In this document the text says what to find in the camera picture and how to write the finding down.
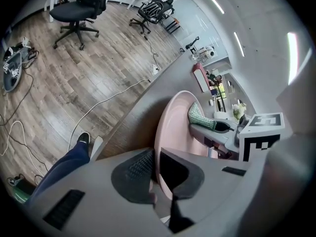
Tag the person's left hand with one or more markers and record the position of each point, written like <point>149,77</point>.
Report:
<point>153,194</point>

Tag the black office chair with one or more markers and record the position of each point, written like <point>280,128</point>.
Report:
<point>74,11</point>
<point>148,18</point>
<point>192,43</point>

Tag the white vase with flowers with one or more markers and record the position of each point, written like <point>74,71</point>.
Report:
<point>239,110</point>

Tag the small white oval case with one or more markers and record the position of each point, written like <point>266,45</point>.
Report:
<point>211,102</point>

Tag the red hardcover book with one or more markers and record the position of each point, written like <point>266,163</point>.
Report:
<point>201,78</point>

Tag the person's black clothing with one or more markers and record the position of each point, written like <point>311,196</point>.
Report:
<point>61,167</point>

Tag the white ceramic vase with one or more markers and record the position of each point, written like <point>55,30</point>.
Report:
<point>223,115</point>

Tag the green patterned sponge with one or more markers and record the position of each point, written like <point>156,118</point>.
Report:
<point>197,117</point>

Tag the black backpack white stripes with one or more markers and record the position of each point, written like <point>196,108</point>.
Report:
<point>151,7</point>

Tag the person's left black shoe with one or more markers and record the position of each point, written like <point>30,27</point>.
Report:
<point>84,138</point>

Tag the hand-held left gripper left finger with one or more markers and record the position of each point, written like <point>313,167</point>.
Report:
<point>93,206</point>

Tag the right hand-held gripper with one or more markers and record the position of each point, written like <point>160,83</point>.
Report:
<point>261,132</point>

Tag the round wooden table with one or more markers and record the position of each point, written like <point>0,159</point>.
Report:
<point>172,25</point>

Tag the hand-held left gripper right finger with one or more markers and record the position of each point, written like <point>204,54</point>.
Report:
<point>217,181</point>

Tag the white domed backpack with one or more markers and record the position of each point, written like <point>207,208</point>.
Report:
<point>208,53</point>

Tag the pink plate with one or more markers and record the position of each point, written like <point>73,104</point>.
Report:
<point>172,117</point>

